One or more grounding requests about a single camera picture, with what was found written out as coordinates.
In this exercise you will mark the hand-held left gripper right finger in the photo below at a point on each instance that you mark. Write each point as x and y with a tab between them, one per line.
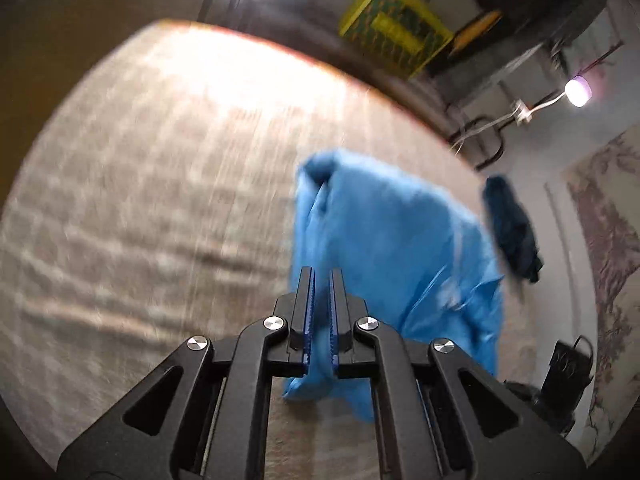
334	325

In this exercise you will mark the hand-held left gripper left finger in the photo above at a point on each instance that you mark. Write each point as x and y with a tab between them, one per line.
308	320

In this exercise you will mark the blue striped garment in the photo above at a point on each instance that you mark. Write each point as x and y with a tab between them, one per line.
400	235

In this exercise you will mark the dark teal cloth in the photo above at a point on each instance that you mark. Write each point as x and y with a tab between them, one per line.
512	230

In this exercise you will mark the dark elongated object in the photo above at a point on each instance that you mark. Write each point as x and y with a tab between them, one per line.
545	410

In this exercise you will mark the black bag on floor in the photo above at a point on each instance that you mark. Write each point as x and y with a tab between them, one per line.
567	365

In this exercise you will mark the grey upholstered bench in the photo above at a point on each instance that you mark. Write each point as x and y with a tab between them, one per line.
480	80

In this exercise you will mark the marble patterned mat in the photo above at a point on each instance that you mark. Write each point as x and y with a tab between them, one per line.
615	260

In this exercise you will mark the yellow and green crate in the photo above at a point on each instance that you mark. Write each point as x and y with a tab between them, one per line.
395	30

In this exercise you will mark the orange object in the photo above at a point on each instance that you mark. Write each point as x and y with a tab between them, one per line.
477	27

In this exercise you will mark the black light stand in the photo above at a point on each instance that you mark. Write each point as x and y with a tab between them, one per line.
220	0

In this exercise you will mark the small pink glowing lamp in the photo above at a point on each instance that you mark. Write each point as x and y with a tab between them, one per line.
578	91

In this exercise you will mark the black metal tube frame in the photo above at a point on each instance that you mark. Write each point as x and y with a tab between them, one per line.
500	145

